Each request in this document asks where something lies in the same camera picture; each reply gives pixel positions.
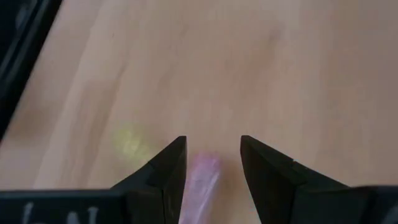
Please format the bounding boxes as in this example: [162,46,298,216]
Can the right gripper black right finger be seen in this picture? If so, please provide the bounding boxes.
[241,135,358,224]

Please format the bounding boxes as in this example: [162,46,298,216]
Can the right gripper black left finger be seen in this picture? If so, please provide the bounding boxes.
[110,136,188,224]

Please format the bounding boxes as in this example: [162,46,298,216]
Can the pink pill bottle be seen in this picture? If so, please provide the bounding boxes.
[178,151,223,224]

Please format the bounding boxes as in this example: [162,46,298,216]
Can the yellow pill bottle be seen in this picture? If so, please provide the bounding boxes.
[111,129,153,161]

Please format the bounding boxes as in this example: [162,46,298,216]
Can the black aluminium table frame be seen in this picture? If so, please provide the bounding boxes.
[0,0,63,142]

